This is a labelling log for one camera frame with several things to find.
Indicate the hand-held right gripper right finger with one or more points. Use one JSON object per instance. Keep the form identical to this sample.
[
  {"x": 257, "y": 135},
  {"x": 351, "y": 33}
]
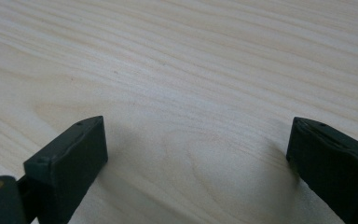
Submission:
[{"x": 335, "y": 168}]

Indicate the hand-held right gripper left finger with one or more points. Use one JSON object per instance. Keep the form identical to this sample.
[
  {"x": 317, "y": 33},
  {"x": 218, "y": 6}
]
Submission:
[{"x": 68, "y": 168}]

